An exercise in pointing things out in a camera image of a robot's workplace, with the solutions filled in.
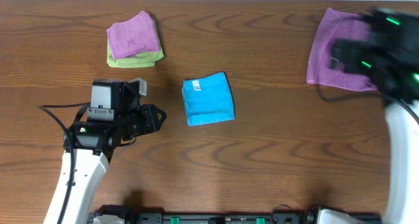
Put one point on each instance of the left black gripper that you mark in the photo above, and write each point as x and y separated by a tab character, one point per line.
146	118

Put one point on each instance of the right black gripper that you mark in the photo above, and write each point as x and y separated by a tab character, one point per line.
342	56

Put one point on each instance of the blue microfiber cloth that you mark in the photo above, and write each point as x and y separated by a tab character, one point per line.
208	100

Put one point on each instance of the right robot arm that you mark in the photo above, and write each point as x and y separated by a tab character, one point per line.
402	120

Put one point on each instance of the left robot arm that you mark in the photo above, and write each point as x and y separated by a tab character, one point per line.
84	164

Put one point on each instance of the folded green cloth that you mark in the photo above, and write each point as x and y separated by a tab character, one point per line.
140	60

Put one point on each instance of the large purple cloth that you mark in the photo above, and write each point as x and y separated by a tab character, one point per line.
326	59

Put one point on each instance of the folded purple cloth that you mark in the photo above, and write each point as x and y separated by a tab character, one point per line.
132	37

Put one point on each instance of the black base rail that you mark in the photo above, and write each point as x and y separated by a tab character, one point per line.
281	214

